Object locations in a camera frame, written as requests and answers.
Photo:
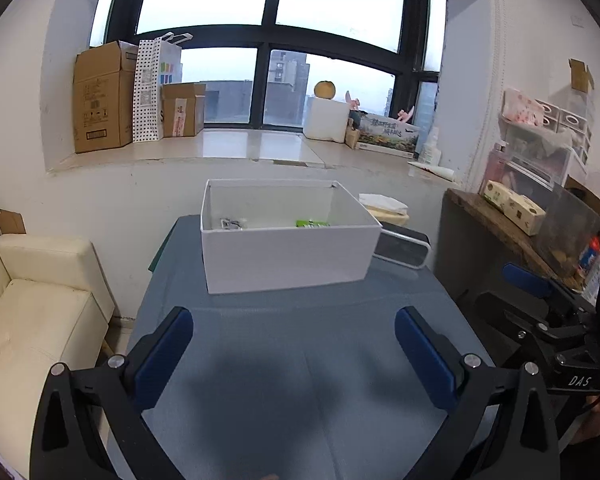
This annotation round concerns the tall cardboard box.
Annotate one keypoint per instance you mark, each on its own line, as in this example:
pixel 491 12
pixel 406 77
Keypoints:
pixel 100 105

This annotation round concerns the black window frame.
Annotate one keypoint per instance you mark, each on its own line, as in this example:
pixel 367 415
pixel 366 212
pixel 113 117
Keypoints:
pixel 262 42

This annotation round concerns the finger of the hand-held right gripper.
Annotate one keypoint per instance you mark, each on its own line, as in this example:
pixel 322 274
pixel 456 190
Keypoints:
pixel 510 310
pixel 525 278

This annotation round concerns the yellow-green snack packet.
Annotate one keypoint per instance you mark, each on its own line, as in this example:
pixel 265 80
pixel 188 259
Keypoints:
pixel 310 223

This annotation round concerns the landscape printed box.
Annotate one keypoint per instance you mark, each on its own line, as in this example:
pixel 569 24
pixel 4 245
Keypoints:
pixel 387 135

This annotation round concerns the white rectangular box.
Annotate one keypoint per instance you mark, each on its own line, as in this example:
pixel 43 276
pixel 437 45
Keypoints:
pixel 280 260

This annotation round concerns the white tube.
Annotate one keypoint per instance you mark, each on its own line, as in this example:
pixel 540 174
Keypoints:
pixel 432 170

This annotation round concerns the yellow tissue pack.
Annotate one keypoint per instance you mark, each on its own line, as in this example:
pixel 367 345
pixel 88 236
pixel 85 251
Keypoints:
pixel 380 204

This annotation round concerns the cream leather sofa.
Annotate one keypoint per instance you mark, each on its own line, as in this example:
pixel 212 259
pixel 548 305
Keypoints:
pixel 40 320

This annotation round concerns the blue-grey tablecloth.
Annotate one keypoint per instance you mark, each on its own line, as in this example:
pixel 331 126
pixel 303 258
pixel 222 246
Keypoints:
pixel 290 350

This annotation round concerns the small cardboard box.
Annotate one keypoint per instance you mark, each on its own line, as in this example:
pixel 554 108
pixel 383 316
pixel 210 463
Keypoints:
pixel 182 110

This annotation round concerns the cardboard piece on wall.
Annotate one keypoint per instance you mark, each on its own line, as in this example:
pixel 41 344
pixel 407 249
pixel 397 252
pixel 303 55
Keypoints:
pixel 581 76

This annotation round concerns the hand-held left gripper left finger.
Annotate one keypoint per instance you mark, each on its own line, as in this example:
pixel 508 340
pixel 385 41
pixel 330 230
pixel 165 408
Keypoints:
pixel 162 355

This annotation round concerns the silver metal item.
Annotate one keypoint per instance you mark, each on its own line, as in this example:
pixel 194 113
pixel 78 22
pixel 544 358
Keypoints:
pixel 231 223

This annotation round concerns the clear acrylic box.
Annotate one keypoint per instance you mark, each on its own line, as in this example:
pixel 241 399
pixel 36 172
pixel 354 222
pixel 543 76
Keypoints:
pixel 570 230

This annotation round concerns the black white-rimmed tray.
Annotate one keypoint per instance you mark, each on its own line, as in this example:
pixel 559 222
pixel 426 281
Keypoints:
pixel 400 250

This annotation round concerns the patterned tissue pack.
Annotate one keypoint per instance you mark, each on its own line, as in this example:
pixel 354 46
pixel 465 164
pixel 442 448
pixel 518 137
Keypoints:
pixel 512 207

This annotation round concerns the dotted white paper bag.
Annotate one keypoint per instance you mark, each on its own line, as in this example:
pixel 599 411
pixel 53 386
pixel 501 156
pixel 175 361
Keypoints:
pixel 147 95

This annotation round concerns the pink floral cloth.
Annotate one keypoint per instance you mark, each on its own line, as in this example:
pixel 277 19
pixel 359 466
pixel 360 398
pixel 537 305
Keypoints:
pixel 522 107

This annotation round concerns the small brown box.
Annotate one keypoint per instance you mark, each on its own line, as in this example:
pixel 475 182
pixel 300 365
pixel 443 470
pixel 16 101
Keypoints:
pixel 352 136

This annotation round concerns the cardboard scrap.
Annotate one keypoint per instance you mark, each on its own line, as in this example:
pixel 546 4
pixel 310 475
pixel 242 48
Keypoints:
pixel 10 221

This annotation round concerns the pink pouch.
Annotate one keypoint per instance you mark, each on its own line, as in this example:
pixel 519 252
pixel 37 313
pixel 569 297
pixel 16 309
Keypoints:
pixel 500 167

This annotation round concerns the white plastic bottle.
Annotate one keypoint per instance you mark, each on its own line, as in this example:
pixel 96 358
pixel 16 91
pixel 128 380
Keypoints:
pixel 431 150

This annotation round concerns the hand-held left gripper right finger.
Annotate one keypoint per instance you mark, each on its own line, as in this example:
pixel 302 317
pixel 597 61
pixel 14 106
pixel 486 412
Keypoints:
pixel 425 355

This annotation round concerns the yellow pomelo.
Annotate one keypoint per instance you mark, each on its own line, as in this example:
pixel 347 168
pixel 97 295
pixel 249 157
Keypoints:
pixel 325 89

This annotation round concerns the pink plush toy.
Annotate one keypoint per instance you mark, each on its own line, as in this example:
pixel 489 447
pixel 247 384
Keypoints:
pixel 354 102

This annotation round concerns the white plastic drawer organizer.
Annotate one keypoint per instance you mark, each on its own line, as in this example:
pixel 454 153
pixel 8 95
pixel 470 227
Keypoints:
pixel 555 145

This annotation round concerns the white foam box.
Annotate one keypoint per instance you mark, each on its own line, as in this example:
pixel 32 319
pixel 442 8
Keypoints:
pixel 325 120

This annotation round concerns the wooden shelf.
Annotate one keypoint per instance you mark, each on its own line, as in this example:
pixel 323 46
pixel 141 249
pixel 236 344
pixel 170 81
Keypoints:
pixel 490 220

